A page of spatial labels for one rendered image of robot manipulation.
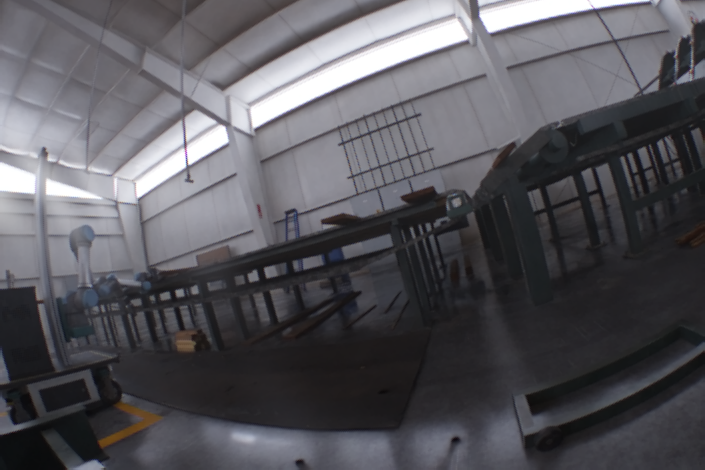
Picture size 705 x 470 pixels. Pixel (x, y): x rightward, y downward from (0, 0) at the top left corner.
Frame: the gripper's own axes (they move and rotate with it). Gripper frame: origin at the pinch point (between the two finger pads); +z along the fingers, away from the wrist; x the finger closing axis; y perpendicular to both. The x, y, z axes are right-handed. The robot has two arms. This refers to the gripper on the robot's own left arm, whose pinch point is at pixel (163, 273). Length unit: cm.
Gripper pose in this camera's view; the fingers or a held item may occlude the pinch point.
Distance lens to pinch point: 310.6
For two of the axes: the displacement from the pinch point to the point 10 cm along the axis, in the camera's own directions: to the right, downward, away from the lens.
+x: -2.6, -9.5, 1.5
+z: 4.7, 0.0, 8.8
